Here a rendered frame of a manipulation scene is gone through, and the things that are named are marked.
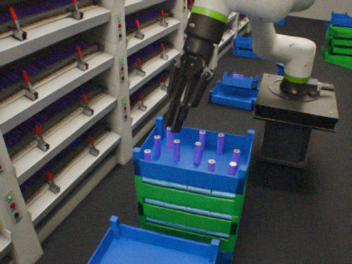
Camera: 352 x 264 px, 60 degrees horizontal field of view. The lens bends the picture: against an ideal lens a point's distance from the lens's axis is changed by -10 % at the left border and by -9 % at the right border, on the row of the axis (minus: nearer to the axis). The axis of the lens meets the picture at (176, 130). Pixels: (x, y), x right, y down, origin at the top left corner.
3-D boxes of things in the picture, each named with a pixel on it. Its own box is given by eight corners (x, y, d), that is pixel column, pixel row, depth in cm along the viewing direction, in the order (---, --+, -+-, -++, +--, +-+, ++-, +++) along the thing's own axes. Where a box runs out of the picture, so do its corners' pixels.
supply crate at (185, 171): (251, 152, 101) (254, 129, 97) (242, 195, 84) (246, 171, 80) (158, 137, 108) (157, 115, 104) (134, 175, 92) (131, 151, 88)
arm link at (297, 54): (280, 69, 158) (285, 32, 148) (311, 76, 152) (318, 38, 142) (274, 78, 149) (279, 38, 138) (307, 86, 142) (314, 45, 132)
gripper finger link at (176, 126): (186, 105, 85) (188, 107, 84) (177, 132, 86) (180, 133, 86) (178, 104, 82) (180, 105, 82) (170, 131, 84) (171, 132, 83)
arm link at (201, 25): (181, 9, 78) (209, 14, 72) (209, 22, 87) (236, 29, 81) (173, 32, 79) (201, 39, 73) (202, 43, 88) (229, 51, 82)
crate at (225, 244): (242, 209, 113) (245, 192, 109) (232, 253, 97) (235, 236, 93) (160, 193, 121) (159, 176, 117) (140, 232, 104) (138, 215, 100)
